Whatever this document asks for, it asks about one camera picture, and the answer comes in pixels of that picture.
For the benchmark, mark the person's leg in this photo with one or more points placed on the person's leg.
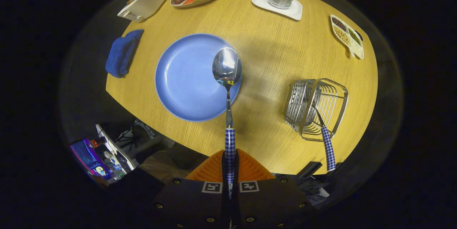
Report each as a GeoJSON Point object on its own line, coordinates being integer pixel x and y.
{"type": "Point", "coordinates": [167, 164]}

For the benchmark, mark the white coaster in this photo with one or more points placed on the white coaster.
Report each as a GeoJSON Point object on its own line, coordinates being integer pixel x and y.
{"type": "Point", "coordinates": [260, 0]}

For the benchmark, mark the white divided bean dish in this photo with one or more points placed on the white divided bean dish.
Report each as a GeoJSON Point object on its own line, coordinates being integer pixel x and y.
{"type": "Point", "coordinates": [357, 50]}

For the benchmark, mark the dark grey bag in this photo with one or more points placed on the dark grey bag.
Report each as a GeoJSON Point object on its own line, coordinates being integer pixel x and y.
{"type": "Point", "coordinates": [314, 188]}

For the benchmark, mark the white toaster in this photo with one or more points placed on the white toaster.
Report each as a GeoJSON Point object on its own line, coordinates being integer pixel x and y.
{"type": "Point", "coordinates": [146, 4]}

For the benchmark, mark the blue round plate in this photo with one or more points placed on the blue round plate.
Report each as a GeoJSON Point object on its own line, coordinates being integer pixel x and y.
{"type": "Point", "coordinates": [185, 79]}

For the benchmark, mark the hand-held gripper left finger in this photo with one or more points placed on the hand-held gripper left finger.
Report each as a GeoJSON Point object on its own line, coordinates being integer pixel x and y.
{"type": "Point", "coordinates": [192, 204]}

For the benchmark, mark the black table clamp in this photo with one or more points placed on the black table clamp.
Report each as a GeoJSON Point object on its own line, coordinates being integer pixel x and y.
{"type": "Point", "coordinates": [309, 169]}

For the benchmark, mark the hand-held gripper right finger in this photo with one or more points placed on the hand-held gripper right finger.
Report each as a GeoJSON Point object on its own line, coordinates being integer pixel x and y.
{"type": "Point", "coordinates": [267, 204]}

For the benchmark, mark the blue folded cloth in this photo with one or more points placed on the blue folded cloth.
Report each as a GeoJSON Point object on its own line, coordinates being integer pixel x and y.
{"type": "Point", "coordinates": [121, 54]}

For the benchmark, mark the orange tomato slice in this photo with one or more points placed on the orange tomato slice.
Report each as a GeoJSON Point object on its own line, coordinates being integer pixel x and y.
{"type": "Point", "coordinates": [189, 1]}

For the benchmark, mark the white side table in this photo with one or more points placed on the white side table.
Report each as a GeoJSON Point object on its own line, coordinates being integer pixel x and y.
{"type": "Point", "coordinates": [117, 150]}

